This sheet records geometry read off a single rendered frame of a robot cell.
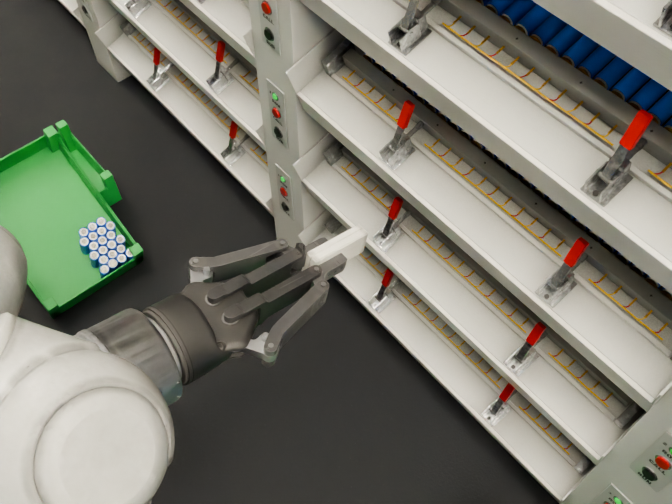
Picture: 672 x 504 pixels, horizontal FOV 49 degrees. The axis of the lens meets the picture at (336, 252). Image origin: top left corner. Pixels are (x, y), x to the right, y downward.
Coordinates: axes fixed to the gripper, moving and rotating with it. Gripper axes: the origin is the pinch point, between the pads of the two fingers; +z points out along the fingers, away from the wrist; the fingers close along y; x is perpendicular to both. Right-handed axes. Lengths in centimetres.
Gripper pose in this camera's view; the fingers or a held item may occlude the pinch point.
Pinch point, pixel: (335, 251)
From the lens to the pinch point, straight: 74.4
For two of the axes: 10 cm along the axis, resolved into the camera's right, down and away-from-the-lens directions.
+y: 6.5, 6.4, -4.2
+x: 1.6, -6.5, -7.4
